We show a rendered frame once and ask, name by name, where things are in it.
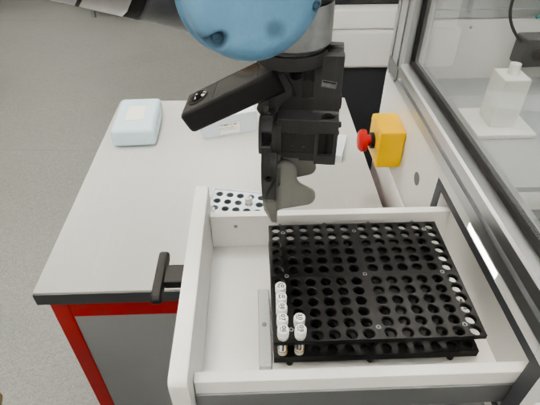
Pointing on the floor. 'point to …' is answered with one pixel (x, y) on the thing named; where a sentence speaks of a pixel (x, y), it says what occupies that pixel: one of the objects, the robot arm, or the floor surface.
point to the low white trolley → (157, 243)
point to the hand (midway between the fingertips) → (270, 202)
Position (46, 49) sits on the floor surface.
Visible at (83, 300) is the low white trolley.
